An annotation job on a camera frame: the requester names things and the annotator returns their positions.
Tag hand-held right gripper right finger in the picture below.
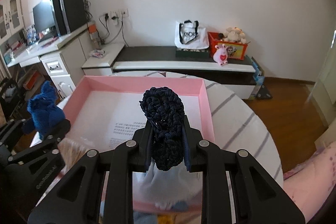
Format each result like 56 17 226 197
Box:
182 115 306 224

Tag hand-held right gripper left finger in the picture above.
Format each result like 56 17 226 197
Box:
29 122 153 224

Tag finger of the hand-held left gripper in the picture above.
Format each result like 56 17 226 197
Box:
8 119 71 197
0 119 27 144

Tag pack of cotton swabs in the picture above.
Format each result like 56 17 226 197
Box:
59 137 88 164

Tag navy knitted piece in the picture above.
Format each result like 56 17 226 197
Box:
139 86 185 170

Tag blue knitted piece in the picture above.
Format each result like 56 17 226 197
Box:
22 81 66 140

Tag light blue baby garment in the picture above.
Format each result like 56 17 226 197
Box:
134 166 202 211

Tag pink shallow box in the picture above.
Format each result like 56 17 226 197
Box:
56 75 216 214

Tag yellow crochet toy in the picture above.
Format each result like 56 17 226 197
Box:
157 214 179 224

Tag light blue fleece piece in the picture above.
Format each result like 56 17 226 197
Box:
134 212 158 224

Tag black office chair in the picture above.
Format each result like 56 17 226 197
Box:
0 77 27 119

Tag round table with striped quilt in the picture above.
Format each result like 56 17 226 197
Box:
30 70 284 224

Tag low black and white bench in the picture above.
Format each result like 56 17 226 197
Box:
81 43 263 100

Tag white desk with drawers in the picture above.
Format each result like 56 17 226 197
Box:
7 22 90 101

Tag dark floor mat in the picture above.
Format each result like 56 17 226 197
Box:
256 85 273 100

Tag pink plush toy with heart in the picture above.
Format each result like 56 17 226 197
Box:
213 43 229 67

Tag blue and white carton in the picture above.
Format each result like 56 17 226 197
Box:
25 25 37 43

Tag blue cartons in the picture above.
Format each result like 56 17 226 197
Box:
251 56 265 98

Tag red toy box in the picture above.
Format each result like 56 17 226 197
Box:
207 31 248 60

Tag white tote bag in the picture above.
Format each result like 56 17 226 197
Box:
175 21 210 51

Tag white glass-door cabinet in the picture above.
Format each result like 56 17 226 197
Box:
0 0 24 38

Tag black computer monitor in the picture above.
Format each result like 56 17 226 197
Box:
33 0 57 33

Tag pink floral bedding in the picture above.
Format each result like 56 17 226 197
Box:
283 140 336 224

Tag cream plush sheep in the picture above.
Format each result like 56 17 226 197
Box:
223 27 247 44

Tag orange and white bottle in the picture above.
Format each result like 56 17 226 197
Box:
88 21 101 43

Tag black computer tower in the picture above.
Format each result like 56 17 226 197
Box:
51 0 87 35

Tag white door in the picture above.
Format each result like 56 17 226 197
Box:
312 27 336 127

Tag black power cable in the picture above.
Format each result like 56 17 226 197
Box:
119 17 130 47
99 14 111 44

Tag wall power outlets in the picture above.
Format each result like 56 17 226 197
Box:
104 9 129 19

